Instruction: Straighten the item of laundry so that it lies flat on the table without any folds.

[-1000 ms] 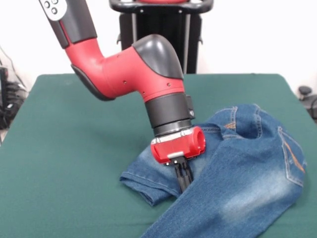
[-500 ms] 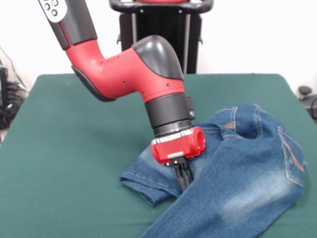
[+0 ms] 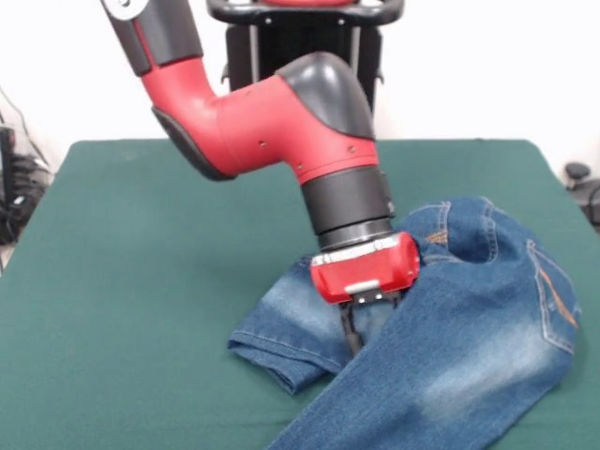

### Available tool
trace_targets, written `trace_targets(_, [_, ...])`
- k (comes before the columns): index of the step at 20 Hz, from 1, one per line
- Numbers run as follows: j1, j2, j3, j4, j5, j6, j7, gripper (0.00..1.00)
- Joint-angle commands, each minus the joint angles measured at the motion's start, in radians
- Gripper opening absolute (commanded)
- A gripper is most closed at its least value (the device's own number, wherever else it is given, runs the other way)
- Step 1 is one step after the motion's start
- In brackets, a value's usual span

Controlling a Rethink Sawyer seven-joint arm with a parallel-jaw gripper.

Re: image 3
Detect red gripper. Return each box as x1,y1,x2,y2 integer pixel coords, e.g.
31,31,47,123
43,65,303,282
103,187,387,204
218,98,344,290
309,232,422,358

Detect blue denim jeans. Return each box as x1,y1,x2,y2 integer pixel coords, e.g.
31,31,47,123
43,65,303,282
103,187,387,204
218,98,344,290
227,196,582,450

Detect dark green table cloth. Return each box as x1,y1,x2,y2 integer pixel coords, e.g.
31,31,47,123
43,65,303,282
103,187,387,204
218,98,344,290
0,138,600,450

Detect black equipment box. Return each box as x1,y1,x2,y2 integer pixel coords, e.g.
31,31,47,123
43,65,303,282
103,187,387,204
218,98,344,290
0,125,15,207

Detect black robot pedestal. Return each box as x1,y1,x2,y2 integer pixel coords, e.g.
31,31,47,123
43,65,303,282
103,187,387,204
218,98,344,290
205,0,405,140

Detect black cable bundle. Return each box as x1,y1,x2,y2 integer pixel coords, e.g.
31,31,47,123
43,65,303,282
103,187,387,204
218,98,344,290
0,154,52,246

